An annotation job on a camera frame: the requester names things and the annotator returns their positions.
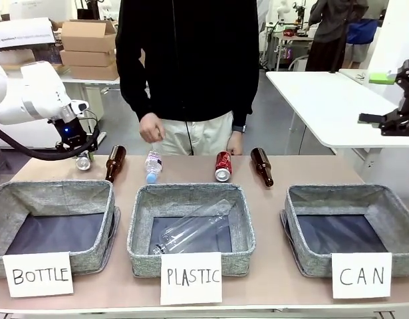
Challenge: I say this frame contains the background person blue top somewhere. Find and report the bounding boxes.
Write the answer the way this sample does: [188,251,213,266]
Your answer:
[342,9,387,70]

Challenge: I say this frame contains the person in black hoodie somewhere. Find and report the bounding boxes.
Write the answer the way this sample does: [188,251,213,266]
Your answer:
[114,0,261,157]

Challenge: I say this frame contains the large clear plastic bottle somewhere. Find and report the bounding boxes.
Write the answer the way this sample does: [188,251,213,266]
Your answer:
[152,199,237,256]

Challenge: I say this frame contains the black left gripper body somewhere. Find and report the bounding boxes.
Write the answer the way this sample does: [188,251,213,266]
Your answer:
[53,114,92,149]

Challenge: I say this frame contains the black earphone cable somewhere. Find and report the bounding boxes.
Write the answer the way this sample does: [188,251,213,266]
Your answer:
[170,0,195,156]

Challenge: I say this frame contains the white side table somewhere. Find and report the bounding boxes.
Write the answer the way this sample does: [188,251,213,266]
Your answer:
[265,68,409,173]

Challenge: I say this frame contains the grey fabric basket bottle label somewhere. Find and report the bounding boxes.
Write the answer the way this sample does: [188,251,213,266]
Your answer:
[0,180,120,279]

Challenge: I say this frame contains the white paper sign BOTTLE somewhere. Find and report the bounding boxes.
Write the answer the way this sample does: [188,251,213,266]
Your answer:
[2,251,74,298]

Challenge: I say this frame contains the grey fabric basket plastic label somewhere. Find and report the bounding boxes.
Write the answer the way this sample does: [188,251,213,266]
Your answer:
[126,183,257,278]

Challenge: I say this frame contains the open cardboard box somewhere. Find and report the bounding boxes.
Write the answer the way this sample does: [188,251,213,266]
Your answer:
[59,19,118,53]

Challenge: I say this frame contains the person's left forearm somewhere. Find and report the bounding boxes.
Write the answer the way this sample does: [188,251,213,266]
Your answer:
[231,49,261,133]

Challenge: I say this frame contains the white printed paper sheet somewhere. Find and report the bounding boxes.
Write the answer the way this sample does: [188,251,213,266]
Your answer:
[0,17,56,51]

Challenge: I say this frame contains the white paper sign PLASTIC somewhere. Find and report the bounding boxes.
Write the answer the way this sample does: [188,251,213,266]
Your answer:
[160,251,223,306]

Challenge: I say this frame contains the person's right forearm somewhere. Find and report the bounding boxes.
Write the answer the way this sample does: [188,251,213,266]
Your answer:
[116,43,158,122]

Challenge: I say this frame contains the background work desk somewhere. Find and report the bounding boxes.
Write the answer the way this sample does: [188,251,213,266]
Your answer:
[265,20,315,71]

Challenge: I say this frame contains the white paper sign CAN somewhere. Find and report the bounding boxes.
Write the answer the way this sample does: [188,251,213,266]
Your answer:
[331,252,393,300]

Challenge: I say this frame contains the red soda can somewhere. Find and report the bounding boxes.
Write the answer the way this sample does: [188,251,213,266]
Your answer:
[214,151,234,183]

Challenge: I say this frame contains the background person dark coat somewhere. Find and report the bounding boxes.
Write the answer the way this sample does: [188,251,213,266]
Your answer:
[305,0,368,72]

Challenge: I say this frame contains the person's left hand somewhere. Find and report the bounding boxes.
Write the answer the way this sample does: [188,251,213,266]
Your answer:
[226,129,244,156]

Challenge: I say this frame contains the brown glass bottle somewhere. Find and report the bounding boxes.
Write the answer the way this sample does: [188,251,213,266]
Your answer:
[104,145,128,183]
[250,147,275,187]

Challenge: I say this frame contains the grey fabric basket can label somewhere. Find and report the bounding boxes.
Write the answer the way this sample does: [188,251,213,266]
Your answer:
[279,184,409,278]

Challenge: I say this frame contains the silver aluminium can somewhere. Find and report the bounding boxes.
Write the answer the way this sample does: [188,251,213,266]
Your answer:
[74,150,94,172]

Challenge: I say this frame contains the black corrugated cable hose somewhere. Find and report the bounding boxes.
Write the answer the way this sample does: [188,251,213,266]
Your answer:
[0,111,102,162]

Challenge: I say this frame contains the person's right hand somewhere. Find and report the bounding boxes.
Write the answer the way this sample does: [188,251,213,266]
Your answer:
[138,112,166,144]

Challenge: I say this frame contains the flat closed cardboard box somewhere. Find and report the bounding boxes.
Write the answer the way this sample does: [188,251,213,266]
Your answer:
[59,49,119,68]
[68,64,120,81]

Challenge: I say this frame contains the small water bottle blue cap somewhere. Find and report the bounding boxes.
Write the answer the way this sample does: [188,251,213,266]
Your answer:
[144,149,164,185]

